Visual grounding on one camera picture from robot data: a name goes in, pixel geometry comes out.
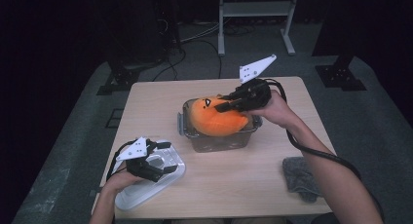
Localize white floor cables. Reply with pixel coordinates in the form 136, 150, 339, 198
179, 21, 222, 44

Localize orange plush toy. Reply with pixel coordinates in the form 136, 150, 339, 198
189, 94, 250, 137

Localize person's legs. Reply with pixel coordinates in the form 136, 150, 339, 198
169, 217, 286, 224

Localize person's left hand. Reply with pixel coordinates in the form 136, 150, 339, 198
101, 169, 144, 200

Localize clear grey storage box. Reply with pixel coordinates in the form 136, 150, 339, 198
176, 96, 263, 154

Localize white metal stand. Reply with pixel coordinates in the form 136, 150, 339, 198
217, 0, 300, 57

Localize right hand-held gripper cable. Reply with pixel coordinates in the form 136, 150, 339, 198
259, 77, 387, 224

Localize hand-held gripper cable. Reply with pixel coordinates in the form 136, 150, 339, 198
259, 77, 387, 224
106, 139, 137, 183

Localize grey fuzzy cloth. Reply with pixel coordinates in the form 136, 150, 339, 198
282, 156, 322, 204

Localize black stand base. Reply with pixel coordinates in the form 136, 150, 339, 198
95, 59, 141, 96
315, 54, 368, 93

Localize tangled black floor cables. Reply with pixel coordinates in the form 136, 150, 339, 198
223, 22, 256, 37

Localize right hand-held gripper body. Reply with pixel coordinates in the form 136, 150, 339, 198
231, 54, 278, 114

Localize curved black floor cable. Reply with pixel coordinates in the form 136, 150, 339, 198
179, 38, 224, 79

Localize person's right hand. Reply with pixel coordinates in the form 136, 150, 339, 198
245, 89, 302, 131

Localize black equipment rack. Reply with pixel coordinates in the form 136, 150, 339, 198
152, 0, 183, 55

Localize white storage box lid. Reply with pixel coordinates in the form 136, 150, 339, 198
114, 139, 187, 212

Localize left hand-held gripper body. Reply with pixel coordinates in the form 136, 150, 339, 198
115, 136, 168, 183

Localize left hand-held gripper cable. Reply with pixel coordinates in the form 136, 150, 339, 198
106, 139, 137, 183

